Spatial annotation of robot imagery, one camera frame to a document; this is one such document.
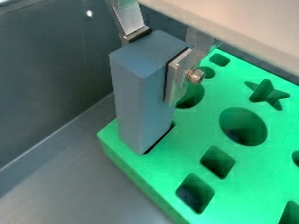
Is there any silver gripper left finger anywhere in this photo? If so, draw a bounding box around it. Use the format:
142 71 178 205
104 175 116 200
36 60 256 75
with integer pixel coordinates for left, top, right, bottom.
105 0 152 46

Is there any grey-blue rectangular block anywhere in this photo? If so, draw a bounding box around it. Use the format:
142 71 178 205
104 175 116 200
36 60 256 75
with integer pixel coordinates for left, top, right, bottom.
109 31 187 155

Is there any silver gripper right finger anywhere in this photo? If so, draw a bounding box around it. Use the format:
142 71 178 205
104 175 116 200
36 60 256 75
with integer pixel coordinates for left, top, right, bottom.
164 27 214 106

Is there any green shape sorter board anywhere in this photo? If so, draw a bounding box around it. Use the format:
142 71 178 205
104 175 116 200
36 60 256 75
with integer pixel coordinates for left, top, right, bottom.
97 50 299 224

